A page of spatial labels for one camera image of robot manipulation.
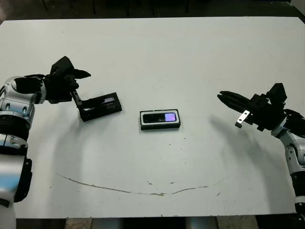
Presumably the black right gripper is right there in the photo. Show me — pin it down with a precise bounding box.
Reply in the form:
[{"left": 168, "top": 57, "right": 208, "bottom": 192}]
[{"left": 217, "top": 91, "right": 286, "bottom": 132}]

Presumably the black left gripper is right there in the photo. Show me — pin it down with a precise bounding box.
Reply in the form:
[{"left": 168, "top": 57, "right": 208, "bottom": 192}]
[{"left": 44, "top": 69, "right": 104, "bottom": 112}]

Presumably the black box lid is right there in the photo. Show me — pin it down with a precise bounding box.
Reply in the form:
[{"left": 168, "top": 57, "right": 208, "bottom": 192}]
[{"left": 78, "top": 92, "right": 123, "bottom": 123}]

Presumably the slim black camera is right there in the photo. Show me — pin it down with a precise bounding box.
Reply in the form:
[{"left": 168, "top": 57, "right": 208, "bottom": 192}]
[{"left": 142, "top": 112, "right": 177, "bottom": 124}]

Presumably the black box base white inlay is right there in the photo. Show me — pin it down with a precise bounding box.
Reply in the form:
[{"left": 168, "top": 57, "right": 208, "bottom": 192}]
[{"left": 139, "top": 109, "right": 181, "bottom": 131}]

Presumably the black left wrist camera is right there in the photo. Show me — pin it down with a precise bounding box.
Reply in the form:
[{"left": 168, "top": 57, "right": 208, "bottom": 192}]
[{"left": 50, "top": 56, "right": 76, "bottom": 76}]

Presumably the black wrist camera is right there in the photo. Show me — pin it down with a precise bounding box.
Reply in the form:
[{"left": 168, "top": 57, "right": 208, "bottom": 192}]
[
  {"left": 266, "top": 83, "right": 288, "bottom": 104},
  {"left": 50, "top": 56, "right": 76, "bottom": 76}
]

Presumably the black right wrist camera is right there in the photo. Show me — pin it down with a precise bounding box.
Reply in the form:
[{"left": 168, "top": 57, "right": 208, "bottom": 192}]
[{"left": 266, "top": 83, "right": 288, "bottom": 104}]

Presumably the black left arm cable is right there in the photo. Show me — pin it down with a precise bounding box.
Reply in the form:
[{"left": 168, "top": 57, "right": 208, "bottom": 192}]
[{"left": 23, "top": 73, "right": 48, "bottom": 81}]

